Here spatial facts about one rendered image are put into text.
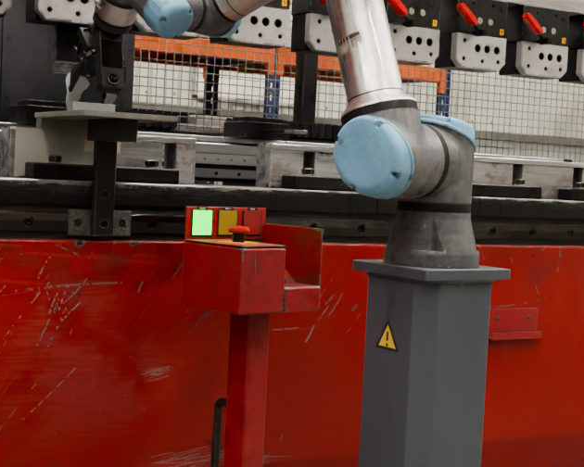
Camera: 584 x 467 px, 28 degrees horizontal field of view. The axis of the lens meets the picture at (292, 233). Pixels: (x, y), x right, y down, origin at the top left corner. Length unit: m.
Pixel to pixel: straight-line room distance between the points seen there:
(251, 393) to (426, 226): 0.52
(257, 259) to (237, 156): 0.75
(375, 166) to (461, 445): 0.47
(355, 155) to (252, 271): 0.40
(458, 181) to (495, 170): 1.05
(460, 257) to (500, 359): 0.98
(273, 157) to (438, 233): 0.78
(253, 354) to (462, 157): 0.57
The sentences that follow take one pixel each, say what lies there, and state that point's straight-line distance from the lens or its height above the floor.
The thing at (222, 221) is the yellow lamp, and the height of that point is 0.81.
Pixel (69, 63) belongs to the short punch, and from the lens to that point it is 2.33.
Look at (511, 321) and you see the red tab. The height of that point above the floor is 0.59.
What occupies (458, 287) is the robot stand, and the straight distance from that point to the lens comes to 1.79.
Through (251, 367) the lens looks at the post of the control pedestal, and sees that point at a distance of 2.11.
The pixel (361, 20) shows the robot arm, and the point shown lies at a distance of 1.74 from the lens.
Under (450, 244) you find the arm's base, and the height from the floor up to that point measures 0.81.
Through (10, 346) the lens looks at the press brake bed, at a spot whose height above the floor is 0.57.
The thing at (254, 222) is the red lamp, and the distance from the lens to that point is 2.21.
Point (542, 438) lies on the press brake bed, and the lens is 2.89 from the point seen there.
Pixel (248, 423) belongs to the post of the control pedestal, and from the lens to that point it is 2.13.
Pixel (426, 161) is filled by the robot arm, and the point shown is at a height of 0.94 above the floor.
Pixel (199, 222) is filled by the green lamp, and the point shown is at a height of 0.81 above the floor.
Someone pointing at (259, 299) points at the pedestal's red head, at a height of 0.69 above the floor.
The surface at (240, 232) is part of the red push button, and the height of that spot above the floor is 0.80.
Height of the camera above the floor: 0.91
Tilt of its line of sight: 3 degrees down
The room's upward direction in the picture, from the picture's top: 3 degrees clockwise
